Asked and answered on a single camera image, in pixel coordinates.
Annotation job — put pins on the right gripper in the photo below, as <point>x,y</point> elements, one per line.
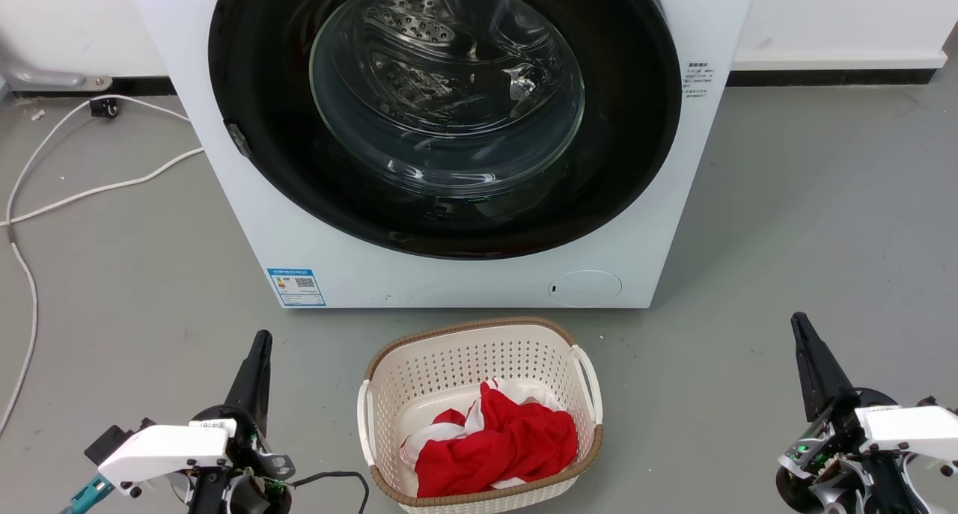
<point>831,443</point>

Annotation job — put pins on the red and white clothing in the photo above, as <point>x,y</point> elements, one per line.
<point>509,447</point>

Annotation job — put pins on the round white filter cover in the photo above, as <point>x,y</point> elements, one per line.
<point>585,289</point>

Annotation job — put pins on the round black glass washer door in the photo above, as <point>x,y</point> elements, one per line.
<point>254,87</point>

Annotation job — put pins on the blue energy label sticker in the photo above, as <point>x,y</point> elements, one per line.
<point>296,287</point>

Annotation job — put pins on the small black plug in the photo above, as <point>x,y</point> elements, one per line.
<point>105,108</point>

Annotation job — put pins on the perforated steel washer drum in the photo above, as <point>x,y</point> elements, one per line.
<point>419,28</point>

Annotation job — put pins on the cream plastic laundry basket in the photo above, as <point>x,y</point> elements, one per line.
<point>449,357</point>

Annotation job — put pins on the white warning text sticker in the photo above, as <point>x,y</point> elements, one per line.
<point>698,80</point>

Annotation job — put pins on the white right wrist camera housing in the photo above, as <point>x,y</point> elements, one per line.
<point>913,428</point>

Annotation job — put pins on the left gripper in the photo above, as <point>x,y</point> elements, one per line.
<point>251,462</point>

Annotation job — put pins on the white front-load washing machine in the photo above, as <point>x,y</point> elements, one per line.
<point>224,222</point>

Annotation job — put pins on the grey drain pipe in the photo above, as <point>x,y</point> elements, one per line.
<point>45,78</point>

